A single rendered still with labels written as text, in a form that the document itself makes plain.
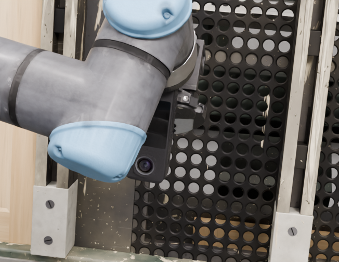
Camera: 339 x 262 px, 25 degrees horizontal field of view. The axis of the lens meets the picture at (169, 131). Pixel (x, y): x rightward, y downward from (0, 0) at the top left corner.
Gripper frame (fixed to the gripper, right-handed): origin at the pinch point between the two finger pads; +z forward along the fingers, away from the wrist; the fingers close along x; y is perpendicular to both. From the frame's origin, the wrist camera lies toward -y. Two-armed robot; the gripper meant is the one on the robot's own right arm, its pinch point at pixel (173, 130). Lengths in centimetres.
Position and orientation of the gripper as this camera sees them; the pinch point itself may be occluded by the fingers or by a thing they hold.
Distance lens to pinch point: 97.3
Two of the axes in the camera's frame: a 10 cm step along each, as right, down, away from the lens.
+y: 1.7, -9.5, 2.7
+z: 0.9, 2.9, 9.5
